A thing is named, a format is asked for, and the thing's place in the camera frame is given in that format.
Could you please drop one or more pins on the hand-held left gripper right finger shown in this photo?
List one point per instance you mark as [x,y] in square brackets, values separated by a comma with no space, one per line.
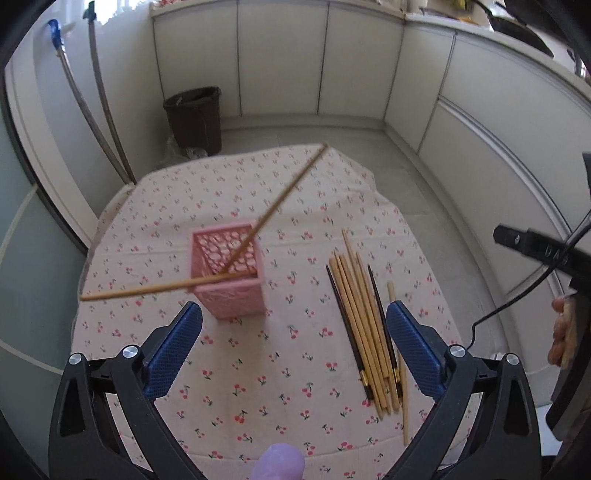
[413,350]

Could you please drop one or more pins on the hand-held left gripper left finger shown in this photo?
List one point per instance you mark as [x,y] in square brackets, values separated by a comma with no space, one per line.
[173,350]

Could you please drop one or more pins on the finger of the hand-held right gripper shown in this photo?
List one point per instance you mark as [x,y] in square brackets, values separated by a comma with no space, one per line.
[526,242]

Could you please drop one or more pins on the pile of wooden chopsticks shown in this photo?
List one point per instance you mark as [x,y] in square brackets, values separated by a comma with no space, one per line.
[364,332]

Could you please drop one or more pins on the black chopstick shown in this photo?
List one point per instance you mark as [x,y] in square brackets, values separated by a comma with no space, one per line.
[376,295]
[346,323]

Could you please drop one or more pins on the light bamboo chopstick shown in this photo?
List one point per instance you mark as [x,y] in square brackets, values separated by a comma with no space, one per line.
[138,289]
[286,191]

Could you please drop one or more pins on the pink perforated utensil basket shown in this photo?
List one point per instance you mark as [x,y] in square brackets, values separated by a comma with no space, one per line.
[231,300]

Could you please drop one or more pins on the person's right hand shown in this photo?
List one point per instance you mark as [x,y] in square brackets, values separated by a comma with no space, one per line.
[558,332]

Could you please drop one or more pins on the cherry print tablecloth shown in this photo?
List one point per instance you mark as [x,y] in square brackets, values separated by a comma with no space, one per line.
[277,369]

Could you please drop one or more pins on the white kitchen base cabinets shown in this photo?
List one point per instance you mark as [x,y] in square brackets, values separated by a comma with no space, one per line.
[461,115]

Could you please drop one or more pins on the lilac rounded object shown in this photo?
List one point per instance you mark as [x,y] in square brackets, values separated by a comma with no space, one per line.
[284,464]

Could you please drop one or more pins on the frosted glass sliding door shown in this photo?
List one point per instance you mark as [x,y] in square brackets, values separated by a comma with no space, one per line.
[32,254]

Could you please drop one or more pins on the clear plastic bag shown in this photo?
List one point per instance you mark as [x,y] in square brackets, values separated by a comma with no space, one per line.
[178,154]

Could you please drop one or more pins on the black wok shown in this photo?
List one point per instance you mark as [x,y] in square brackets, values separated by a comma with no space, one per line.
[517,27]

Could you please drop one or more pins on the dark brown trash bin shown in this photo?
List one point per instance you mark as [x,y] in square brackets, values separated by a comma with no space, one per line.
[194,120]

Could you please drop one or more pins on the dark-capped mop pole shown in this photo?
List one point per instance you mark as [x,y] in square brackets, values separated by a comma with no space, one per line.
[99,78]

